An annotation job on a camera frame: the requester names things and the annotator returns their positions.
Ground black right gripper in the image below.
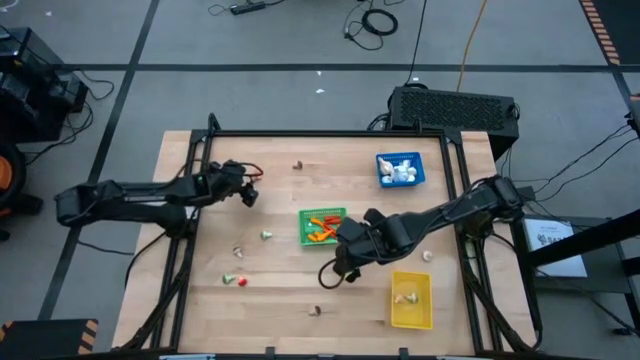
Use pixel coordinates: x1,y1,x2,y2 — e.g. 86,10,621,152
332,208,401,284

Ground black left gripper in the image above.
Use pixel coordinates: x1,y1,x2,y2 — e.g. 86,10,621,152
202,159,260,208

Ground green plastic basket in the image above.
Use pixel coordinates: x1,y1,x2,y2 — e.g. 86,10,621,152
298,207,350,247

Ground yellow plastic basket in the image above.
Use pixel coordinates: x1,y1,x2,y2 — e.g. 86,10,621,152
391,271,434,331

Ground blue plastic basket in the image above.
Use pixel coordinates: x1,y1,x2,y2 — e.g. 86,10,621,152
375,151,427,189

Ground black power strip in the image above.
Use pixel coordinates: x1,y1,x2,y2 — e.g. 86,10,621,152
229,0,268,15

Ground black computer tower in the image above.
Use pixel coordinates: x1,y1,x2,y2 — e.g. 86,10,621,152
388,85,520,161

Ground white printed paper sheet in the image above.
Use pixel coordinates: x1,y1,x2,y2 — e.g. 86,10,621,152
522,218,589,279

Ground black orange round machine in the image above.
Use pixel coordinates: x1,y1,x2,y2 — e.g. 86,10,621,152
0,134,45,244

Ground black metal stand beam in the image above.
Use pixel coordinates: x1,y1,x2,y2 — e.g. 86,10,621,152
524,209,640,271

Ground black equipment case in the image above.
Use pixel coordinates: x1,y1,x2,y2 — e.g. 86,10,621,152
0,25,90,144

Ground black box hazard stripes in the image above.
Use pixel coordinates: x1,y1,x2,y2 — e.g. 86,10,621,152
0,317,100,360

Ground dark grey side table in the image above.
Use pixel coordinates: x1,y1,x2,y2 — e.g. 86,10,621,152
509,214,640,296

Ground dark mat orange striped edge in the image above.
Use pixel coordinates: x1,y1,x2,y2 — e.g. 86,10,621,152
579,0,640,67

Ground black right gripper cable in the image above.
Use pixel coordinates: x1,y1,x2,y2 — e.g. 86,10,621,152
317,257,351,290

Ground black aluminium table frame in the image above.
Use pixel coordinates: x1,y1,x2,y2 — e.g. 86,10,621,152
117,112,541,354

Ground coiled black cable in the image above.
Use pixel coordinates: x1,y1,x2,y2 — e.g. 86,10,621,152
343,0,400,52

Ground straight black floor cable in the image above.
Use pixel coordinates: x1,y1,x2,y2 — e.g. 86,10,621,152
403,0,429,86

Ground yellow floor cable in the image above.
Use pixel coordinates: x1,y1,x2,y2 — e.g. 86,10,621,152
455,0,489,94

